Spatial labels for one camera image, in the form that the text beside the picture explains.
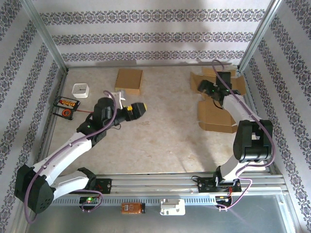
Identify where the grey metal panel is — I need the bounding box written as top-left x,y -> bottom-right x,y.
24,203 -> 289,233

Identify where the small green circuit board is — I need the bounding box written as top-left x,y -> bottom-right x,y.
79,196 -> 100,204

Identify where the white plastic bracket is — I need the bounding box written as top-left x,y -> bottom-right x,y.
159,198 -> 186,216

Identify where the brown cardboard box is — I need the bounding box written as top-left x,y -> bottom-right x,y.
190,67 -> 246,133
114,68 -> 143,96

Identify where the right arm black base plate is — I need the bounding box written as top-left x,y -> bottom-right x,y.
197,176 -> 242,194

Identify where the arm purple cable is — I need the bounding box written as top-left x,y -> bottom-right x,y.
211,59 -> 276,211
23,90 -> 120,223

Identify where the black screwdriver bit case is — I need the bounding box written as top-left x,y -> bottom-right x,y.
53,96 -> 81,110

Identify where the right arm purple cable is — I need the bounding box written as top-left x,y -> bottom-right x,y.
211,59 -> 276,211

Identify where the red and black wire bundle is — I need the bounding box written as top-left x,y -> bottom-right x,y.
215,193 -> 234,207

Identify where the grey slotted cable duct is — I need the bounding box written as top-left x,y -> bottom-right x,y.
33,197 -> 219,206

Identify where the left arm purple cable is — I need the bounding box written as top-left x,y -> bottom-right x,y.
23,90 -> 120,223

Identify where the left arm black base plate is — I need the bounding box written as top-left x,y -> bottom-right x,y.
68,178 -> 113,195

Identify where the aluminium side rail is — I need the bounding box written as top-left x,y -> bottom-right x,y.
238,69 -> 282,176
34,69 -> 69,177

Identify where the aluminium rear rail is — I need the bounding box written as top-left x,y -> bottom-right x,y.
68,63 -> 240,68

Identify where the small white square container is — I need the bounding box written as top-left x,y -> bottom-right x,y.
71,83 -> 89,99

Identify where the orange rectangular device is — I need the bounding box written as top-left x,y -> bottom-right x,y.
121,203 -> 146,215

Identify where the aluminium mounting rail frame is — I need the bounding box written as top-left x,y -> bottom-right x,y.
23,172 -> 289,197

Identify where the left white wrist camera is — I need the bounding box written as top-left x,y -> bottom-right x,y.
114,91 -> 127,110

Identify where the aluminium corner post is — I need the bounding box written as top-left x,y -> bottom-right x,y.
237,0 -> 285,71
20,0 -> 70,72

